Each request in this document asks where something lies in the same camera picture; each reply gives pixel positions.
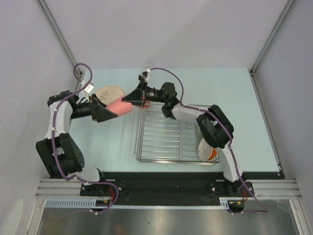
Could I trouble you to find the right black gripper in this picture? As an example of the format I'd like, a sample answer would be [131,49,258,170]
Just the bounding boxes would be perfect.
[122,81,167,108]

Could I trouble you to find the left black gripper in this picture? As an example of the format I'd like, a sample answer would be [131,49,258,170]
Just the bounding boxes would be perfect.
[70,94,117,123]

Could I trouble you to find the pink plastic cup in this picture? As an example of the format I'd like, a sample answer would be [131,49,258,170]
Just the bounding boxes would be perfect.
[106,96,133,117]

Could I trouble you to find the beige pink floral plate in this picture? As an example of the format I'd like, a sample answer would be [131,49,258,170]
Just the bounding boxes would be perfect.
[95,86,125,105]

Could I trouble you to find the orange and white bowl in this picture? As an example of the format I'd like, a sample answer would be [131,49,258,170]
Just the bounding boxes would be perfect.
[198,138,218,162]

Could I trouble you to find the green ceramic bowl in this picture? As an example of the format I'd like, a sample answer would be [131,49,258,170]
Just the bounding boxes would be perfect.
[197,126,203,138]

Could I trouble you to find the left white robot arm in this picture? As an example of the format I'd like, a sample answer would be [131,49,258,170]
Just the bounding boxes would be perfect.
[36,91,118,180]

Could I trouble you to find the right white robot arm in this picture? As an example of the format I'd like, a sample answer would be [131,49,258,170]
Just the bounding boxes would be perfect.
[122,82,244,196]

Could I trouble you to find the orange ceramic mug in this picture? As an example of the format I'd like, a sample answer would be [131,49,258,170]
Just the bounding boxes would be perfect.
[140,101,151,109]

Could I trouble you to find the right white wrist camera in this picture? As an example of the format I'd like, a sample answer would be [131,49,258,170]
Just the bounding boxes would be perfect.
[138,69,151,83]

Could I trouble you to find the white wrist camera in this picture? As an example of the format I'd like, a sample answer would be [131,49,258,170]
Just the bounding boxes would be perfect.
[82,83,94,97]
[138,69,151,83]

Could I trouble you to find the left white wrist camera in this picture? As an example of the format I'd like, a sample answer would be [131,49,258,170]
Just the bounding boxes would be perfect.
[82,83,94,97]

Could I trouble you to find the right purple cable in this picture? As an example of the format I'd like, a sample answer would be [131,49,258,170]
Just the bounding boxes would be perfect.
[146,68,269,212]

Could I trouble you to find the purple cable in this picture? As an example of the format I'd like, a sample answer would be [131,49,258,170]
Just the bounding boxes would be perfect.
[52,63,120,196]
[146,68,269,212]

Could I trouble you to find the chrome wire dish rack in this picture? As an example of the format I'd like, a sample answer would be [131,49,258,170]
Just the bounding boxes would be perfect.
[134,104,220,165]

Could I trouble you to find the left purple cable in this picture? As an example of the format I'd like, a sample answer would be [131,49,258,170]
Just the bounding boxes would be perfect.
[52,63,120,196]

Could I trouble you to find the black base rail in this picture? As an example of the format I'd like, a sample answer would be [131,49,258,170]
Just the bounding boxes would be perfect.
[80,171,286,206]

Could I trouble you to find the aluminium frame profile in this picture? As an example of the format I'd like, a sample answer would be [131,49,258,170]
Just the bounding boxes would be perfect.
[35,179,302,200]

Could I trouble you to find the white slotted cable duct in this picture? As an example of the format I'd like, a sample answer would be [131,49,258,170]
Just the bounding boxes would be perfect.
[45,198,235,210]

